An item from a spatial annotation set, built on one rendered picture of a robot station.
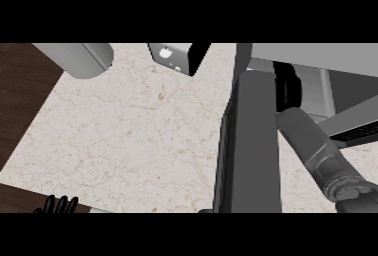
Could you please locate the grey microwave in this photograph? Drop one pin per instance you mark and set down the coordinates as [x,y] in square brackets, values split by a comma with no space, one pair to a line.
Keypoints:
[344,60]

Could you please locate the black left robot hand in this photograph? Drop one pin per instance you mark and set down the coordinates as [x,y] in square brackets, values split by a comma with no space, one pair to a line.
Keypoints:
[57,206]

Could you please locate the grey milk carton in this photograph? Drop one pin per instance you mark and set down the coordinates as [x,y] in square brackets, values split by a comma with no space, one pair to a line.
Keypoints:
[171,56]

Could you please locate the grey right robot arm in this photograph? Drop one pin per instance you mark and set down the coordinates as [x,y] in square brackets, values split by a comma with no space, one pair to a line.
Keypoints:
[319,156]

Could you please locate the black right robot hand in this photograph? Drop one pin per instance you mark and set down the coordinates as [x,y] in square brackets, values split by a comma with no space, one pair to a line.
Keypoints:
[286,87]

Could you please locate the pale grey rounded appliance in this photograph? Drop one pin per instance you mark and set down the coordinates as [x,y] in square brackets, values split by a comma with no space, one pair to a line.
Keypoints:
[78,59]

